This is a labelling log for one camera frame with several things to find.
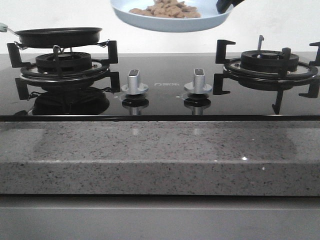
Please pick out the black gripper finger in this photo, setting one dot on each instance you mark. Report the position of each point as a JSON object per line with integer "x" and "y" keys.
{"x": 223, "y": 5}

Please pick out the light blue plate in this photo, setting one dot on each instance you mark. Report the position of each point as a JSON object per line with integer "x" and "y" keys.
{"x": 208, "y": 9}

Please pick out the brown meat pieces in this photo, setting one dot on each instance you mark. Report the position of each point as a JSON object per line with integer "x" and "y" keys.
{"x": 168, "y": 9}

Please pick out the black frying pan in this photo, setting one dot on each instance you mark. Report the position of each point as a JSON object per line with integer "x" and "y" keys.
{"x": 64, "y": 37}

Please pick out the right black gas burner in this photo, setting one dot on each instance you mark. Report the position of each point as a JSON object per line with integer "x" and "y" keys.
{"x": 264, "y": 61}

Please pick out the black gas burner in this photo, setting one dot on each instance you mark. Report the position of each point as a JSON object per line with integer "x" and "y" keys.
{"x": 68, "y": 62}
{"x": 264, "y": 61}

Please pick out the black glass gas hob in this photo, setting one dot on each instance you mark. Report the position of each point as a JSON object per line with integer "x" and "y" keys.
{"x": 166, "y": 99}

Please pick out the right silver stove knob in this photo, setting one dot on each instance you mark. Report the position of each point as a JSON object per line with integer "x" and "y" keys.
{"x": 198, "y": 85}

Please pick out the silver stove knob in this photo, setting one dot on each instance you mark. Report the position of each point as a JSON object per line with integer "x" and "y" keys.
{"x": 198, "y": 85}
{"x": 134, "y": 85}

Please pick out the right black pan support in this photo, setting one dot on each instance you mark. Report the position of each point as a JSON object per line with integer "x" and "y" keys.
{"x": 293, "y": 73}

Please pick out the black pan support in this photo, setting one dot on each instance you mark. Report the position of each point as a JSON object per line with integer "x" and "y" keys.
{"x": 63, "y": 82}
{"x": 293, "y": 73}

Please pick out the left silver stove knob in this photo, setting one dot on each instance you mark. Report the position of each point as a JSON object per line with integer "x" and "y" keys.
{"x": 134, "y": 85}

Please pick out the left black gas burner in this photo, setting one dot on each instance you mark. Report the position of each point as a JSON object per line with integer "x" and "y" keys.
{"x": 68, "y": 62}

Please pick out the left black pan support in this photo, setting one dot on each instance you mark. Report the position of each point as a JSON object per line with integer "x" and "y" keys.
{"x": 63, "y": 82}

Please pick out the grey cabinet front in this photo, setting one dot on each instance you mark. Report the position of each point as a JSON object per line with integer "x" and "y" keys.
{"x": 97, "y": 217}

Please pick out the wire pan reducer rack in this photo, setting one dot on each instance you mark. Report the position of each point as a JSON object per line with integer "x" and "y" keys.
{"x": 22, "y": 47}

